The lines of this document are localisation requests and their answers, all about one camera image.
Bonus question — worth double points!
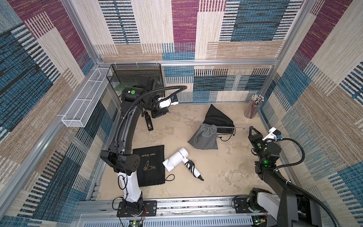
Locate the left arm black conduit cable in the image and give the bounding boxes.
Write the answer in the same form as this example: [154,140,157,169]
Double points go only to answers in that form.
[113,85,188,148]

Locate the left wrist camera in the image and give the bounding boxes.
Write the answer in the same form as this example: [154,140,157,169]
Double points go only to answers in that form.
[158,95,179,109]

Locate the green tray on shelf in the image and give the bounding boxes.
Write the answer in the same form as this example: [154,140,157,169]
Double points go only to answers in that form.
[111,81,155,92]

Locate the black wire mesh shelf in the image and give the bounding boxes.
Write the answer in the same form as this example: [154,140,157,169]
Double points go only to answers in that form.
[106,63,164,104]

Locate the white wire mesh basket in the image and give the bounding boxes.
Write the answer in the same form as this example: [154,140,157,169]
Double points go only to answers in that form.
[61,68,109,128]

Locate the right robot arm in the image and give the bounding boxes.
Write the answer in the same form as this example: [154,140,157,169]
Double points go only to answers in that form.
[248,127,322,227]

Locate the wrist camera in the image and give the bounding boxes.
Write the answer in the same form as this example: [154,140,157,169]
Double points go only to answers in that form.
[262,127,283,142]
[158,95,179,109]

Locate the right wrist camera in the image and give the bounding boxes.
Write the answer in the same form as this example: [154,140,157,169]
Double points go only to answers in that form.
[262,127,283,142]

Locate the striped pencil cup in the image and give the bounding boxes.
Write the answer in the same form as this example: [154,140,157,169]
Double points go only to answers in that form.
[244,94,264,119]

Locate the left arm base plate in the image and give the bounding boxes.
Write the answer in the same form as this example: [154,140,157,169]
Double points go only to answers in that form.
[117,200,157,218]

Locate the grey hair dryer bag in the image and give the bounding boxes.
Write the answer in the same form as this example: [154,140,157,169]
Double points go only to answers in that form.
[169,111,251,150]

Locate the black hair dryer bag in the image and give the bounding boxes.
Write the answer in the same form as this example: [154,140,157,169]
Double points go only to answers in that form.
[203,104,236,142]

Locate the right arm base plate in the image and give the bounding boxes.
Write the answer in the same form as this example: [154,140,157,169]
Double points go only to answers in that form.
[231,196,265,213]

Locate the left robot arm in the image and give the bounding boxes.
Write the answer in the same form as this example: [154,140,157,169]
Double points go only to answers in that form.
[100,76,170,213]

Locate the white hair dryer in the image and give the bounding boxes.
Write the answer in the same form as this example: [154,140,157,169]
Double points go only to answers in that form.
[162,148,204,181]

